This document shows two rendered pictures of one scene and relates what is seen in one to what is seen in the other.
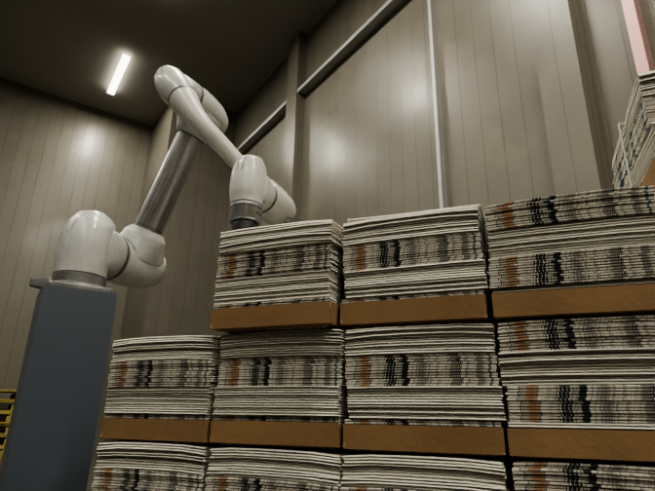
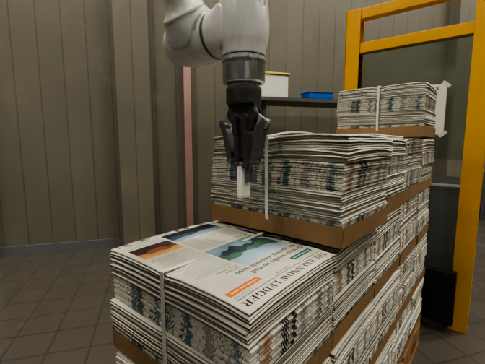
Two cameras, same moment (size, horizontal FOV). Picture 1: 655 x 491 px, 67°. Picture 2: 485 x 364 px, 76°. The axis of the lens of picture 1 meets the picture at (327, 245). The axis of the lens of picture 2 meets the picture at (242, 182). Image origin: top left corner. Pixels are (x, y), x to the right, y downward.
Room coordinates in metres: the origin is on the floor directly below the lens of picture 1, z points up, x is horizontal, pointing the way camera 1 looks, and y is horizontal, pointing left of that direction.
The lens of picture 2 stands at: (1.09, 0.88, 1.05)
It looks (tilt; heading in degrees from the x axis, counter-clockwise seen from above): 7 degrees down; 288
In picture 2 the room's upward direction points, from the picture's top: straight up
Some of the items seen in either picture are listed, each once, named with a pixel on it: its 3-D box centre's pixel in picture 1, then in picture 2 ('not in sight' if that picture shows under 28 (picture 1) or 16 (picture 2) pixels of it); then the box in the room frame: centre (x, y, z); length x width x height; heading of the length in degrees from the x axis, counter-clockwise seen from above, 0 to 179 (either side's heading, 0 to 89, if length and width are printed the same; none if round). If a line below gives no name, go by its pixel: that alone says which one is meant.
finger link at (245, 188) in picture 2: not in sight; (245, 182); (1.28, 0.23, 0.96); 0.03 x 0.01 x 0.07; 68
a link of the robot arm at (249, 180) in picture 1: (250, 183); (239, 19); (1.30, 0.23, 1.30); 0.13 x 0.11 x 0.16; 156
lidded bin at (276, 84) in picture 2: not in sight; (263, 87); (1.83, -2.13, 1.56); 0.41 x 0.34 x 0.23; 34
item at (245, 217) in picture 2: not in sight; (265, 206); (1.29, 0.00, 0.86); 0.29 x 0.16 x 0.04; 67
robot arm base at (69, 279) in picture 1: (71, 284); not in sight; (1.48, 0.79, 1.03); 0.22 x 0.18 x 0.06; 124
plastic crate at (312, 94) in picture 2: not in sight; (316, 97); (1.35, -2.46, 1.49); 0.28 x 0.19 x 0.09; 34
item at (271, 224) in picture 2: not in sight; (298, 211); (1.19, 0.05, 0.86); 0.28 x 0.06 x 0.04; 67
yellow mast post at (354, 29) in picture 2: not in sight; (349, 160); (1.03, -1.30, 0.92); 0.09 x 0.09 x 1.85; 68
